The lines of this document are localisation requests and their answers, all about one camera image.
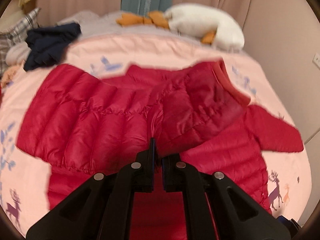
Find light grey folded garment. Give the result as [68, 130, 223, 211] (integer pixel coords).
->
[5, 42, 31, 66]

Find peach crumpled cloth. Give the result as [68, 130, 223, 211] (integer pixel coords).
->
[1, 61, 25, 88]

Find grey plaid pillow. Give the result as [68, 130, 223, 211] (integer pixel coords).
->
[1, 8, 41, 76]

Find dark navy crumpled garment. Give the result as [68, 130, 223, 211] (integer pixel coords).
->
[23, 22, 81, 72]

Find pink deer print duvet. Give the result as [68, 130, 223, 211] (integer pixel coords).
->
[1, 34, 312, 235]

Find white goose plush toy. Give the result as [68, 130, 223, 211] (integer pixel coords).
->
[116, 3, 245, 51]

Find red down puffer jacket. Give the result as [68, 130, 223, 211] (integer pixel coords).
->
[16, 60, 303, 239]

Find white wall power strip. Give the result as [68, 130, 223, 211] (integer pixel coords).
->
[312, 53, 320, 69]

